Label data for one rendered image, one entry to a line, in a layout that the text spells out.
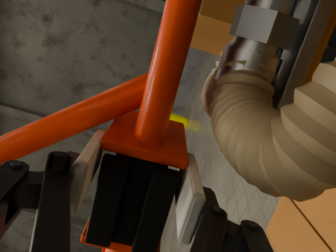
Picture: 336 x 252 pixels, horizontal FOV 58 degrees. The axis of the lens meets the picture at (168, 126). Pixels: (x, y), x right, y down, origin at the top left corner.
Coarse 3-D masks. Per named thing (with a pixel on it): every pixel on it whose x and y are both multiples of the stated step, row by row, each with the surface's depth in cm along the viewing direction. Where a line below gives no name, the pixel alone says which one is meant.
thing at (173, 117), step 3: (171, 114) 871; (174, 114) 876; (171, 117) 867; (174, 117) 869; (177, 117) 871; (180, 117) 874; (183, 117) 879; (174, 120) 869; (177, 120) 869; (180, 120) 870; (183, 120) 872; (186, 120) 874; (183, 123) 872; (186, 123) 873
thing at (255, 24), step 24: (264, 0) 19; (288, 0) 19; (312, 0) 20; (240, 24) 20; (264, 24) 19; (288, 24) 20; (312, 24) 20; (240, 48) 20; (264, 48) 20; (288, 48) 20; (312, 48) 20; (216, 72) 22; (288, 72) 21; (288, 96) 21
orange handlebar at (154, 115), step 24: (168, 0) 18; (192, 0) 18; (168, 24) 18; (192, 24) 19; (168, 48) 19; (168, 72) 19; (144, 96) 20; (168, 96) 20; (144, 120) 20; (168, 120) 21
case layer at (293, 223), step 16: (288, 208) 101; (304, 208) 92; (320, 208) 85; (272, 224) 109; (288, 224) 98; (304, 224) 90; (320, 224) 83; (272, 240) 105; (288, 240) 96; (304, 240) 88; (320, 240) 81
